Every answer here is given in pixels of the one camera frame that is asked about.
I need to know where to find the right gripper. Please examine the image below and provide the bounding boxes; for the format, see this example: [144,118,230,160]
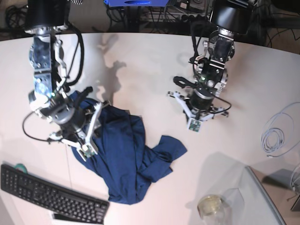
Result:
[48,86,102,138]

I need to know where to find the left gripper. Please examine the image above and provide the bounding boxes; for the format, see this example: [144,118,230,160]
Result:
[173,76,214,122]

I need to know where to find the dark blue t-shirt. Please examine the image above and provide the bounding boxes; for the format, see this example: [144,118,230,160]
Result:
[72,105,187,205]

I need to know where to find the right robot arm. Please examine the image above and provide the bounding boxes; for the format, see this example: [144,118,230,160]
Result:
[24,0,95,141]

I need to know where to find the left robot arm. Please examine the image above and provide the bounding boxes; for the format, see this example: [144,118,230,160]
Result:
[168,0,256,126]

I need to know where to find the black power strip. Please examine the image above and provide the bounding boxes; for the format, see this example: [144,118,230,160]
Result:
[141,12,205,23]

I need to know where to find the green tape roll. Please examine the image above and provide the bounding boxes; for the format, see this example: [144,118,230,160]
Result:
[15,164,28,173]

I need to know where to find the black computer keyboard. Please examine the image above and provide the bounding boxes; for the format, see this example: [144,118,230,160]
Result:
[0,164,110,225]

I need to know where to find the blue box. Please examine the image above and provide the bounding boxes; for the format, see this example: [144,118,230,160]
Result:
[104,0,169,7]

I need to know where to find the clear tape roll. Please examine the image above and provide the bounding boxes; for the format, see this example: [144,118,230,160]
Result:
[197,195,224,219]

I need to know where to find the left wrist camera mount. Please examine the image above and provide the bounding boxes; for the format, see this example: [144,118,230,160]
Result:
[167,91,229,132]

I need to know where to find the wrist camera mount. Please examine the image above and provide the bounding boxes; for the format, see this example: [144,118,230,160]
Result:
[167,91,229,132]
[48,101,111,161]

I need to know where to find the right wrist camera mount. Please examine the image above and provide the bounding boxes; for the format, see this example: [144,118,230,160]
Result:
[48,101,111,161]

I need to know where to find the light blue coiled cable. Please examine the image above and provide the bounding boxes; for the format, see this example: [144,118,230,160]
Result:
[261,102,300,158]

